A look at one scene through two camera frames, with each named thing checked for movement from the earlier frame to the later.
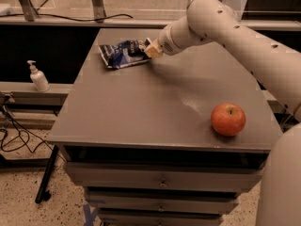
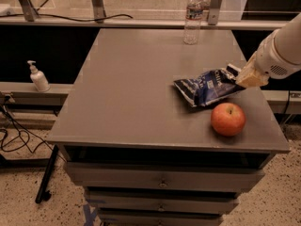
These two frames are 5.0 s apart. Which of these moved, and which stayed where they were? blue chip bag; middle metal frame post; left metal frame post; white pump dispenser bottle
Moved: blue chip bag
Stayed: white pump dispenser bottle; left metal frame post; middle metal frame post
